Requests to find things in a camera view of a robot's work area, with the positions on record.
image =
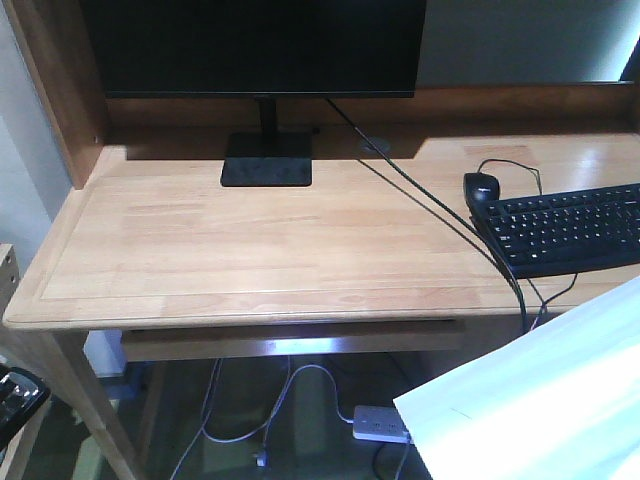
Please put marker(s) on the white paper sheets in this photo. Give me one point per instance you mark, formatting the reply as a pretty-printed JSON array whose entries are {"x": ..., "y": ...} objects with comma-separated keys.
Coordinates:
[{"x": 561, "y": 402}]

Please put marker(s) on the wooden desk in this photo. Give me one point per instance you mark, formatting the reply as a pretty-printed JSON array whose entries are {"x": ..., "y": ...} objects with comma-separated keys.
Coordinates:
[{"x": 149, "y": 242}]

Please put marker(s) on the white power strip under desk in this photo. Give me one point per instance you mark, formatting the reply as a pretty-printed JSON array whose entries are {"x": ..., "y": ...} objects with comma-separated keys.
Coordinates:
[{"x": 379, "y": 424}]

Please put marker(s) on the black computer mouse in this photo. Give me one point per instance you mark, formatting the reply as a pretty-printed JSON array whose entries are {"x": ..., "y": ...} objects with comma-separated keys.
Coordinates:
[{"x": 479, "y": 187}]

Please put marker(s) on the black computer monitor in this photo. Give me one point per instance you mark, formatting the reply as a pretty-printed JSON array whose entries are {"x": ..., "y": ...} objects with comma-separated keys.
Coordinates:
[{"x": 263, "y": 50}]

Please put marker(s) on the black keyboard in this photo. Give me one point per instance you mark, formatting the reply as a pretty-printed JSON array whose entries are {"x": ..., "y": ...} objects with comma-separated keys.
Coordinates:
[{"x": 562, "y": 233}]

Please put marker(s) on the grey desk cable grommet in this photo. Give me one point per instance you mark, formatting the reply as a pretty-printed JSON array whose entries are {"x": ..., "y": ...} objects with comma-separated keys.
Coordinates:
[{"x": 375, "y": 146}]

